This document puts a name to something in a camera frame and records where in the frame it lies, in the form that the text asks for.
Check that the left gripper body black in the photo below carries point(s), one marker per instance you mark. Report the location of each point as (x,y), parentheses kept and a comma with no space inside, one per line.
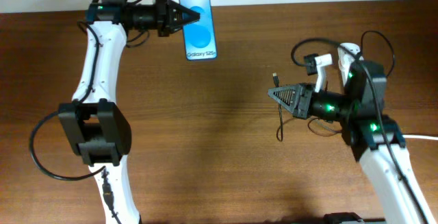
(161,7)

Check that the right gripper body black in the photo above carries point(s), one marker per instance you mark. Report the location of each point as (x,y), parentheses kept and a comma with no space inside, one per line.
(303,101)

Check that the blue Galaxy smartphone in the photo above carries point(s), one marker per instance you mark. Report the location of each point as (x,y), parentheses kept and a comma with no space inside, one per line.
(199,37)

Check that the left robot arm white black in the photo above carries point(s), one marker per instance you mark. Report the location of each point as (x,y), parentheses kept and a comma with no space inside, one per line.
(95,127)

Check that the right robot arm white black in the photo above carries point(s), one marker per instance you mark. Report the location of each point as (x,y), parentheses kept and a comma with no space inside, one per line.
(376,140)

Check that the white power strip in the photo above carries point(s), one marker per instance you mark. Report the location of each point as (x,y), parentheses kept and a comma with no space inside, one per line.
(345,59)

